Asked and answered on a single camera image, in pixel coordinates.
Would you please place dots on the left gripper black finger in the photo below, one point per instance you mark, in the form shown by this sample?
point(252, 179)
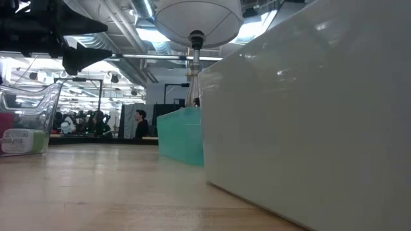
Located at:
point(80, 24)
point(83, 57)

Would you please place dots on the red wall charger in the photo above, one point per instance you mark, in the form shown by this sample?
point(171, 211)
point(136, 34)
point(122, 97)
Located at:
point(6, 123)

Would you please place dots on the green and white wall charger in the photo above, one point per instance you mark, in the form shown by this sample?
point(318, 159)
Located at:
point(19, 141)

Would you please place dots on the clear plastic bin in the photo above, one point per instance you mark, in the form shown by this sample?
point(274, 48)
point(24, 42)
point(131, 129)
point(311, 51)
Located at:
point(48, 106)

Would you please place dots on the person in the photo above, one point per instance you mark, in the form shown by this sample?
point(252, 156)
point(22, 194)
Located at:
point(99, 125)
point(141, 128)

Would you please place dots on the distant work table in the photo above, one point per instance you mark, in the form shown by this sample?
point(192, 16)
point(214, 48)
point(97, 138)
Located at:
point(96, 140)

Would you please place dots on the dark fabric partition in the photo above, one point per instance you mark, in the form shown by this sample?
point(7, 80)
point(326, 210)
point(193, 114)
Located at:
point(163, 110)

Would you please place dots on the silver lamp base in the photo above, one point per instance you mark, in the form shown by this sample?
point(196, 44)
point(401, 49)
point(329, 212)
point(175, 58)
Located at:
point(199, 19)

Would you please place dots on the translucent green plastic tray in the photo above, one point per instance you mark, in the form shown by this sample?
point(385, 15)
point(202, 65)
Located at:
point(180, 134)

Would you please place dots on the grey-white plastic bin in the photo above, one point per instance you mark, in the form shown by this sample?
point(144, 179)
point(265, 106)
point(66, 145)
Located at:
point(305, 128)

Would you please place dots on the large black gantry frame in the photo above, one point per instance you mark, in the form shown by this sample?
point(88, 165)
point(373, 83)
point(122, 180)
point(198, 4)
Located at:
point(100, 93)

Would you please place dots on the small black stand frame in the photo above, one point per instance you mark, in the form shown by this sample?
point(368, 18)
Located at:
point(165, 93)

